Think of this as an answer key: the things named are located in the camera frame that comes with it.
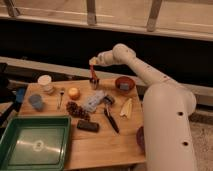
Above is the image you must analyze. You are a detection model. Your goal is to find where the dark brown rectangular block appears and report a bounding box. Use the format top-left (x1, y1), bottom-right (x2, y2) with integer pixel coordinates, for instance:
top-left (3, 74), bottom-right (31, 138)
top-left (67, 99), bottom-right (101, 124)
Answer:
top-left (77, 120), bottom-right (99, 132)

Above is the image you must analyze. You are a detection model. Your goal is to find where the metal fork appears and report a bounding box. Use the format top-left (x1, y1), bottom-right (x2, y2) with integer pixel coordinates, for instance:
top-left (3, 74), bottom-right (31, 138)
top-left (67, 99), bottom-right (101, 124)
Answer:
top-left (57, 87), bottom-right (65, 110)

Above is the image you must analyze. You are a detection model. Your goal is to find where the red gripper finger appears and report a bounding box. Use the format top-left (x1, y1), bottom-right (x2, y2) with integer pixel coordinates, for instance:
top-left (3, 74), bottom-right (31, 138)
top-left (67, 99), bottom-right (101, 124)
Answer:
top-left (90, 65), bottom-right (98, 81)

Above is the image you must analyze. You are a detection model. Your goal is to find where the clear plastic bag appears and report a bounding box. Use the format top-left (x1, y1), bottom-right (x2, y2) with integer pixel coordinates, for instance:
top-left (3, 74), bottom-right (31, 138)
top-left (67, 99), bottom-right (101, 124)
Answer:
top-left (82, 90), bottom-right (106, 113)

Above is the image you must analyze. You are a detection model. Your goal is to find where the blue plastic cup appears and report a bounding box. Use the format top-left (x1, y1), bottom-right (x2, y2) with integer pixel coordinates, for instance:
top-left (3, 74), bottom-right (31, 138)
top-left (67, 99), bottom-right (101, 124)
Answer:
top-left (28, 94), bottom-right (44, 111)

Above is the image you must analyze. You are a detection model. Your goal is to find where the blue object at left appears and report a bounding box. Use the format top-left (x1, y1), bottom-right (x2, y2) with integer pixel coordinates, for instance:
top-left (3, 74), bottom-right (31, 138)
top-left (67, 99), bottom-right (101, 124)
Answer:
top-left (16, 88), bottom-right (26, 103)

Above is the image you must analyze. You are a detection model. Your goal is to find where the dark red bowl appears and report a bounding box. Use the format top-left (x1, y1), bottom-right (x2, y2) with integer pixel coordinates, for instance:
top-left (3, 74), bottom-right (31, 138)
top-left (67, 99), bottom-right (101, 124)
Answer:
top-left (136, 127), bottom-right (145, 151)

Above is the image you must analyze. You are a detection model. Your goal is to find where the brown pine cone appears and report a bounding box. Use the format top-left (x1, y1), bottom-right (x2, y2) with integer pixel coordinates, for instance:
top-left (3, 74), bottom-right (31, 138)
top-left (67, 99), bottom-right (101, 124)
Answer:
top-left (66, 101), bottom-right (90, 121)

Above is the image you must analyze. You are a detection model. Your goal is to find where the green plastic tray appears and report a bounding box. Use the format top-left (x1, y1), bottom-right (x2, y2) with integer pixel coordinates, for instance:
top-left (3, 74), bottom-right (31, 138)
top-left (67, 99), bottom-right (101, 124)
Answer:
top-left (0, 116), bottom-right (71, 171)

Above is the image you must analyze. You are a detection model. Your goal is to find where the orange round fruit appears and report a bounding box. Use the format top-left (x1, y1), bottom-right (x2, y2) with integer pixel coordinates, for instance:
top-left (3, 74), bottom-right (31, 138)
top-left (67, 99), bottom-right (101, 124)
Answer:
top-left (68, 87), bottom-right (80, 100)

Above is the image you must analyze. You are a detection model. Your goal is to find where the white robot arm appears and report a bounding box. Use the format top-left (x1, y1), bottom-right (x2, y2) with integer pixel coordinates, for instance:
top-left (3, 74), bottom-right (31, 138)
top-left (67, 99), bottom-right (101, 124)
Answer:
top-left (89, 43), bottom-right (198, 171)

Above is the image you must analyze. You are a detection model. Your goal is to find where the grey block in bowl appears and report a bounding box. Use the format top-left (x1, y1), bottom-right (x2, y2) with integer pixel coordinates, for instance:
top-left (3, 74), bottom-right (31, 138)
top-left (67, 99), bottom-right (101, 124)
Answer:
top-left (119, 83), bottom-right (130, 91)

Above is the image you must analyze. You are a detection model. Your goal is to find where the white lidded jar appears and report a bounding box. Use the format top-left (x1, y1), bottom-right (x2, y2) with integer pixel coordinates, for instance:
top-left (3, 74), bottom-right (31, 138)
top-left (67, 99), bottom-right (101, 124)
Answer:
top-left (37, 75), bottom-right (54, 94)

